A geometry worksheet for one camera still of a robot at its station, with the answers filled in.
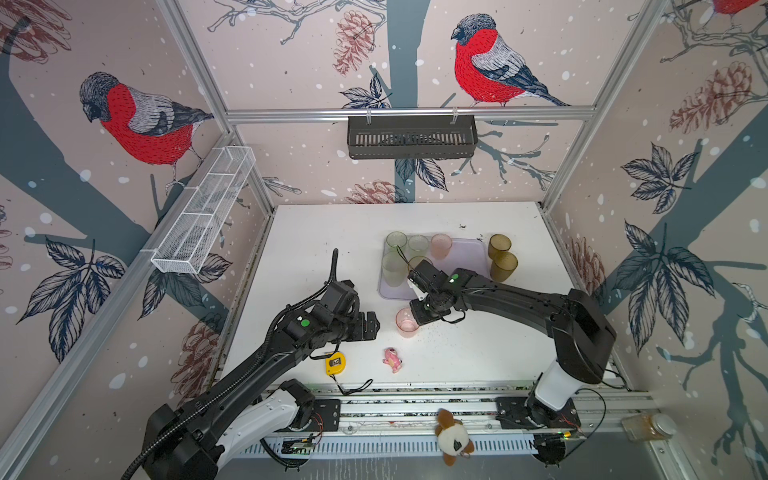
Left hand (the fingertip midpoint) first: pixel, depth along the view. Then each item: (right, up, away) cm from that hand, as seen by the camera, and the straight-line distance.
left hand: (366, 328), depth 76 cm
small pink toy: (+6, -10, +4) cm, 12 cm away
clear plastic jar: (+64, -18, -11) cm, 68 cm away
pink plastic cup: (+11, -3, +12) cm, 16 cm away
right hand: (+13, 0, +8) cm, 15 cm away
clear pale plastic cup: (+7, +14, +16) cm, 23 cm away
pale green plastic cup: (+16, +20, +25) cm, 36 cm away
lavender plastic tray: (+34, +17, +30) cm, 48 cm away
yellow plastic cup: (+15, +16, +20) cm, 29 cm away
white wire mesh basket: (-44, +21, -6) cm, 49 cm away
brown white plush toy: (+21, -23, -8) cm, 32 cm away
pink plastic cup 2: (+24, +20, +27) cm, 41 cm away
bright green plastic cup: (+7, +23, +27) cm, 36 cm away
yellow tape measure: (-9, -11, +4) cm, 15 cm away
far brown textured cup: (+44, +21, +26) cm, 55 cm away
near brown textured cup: (+45, +15, +23) cm, 52 cm away
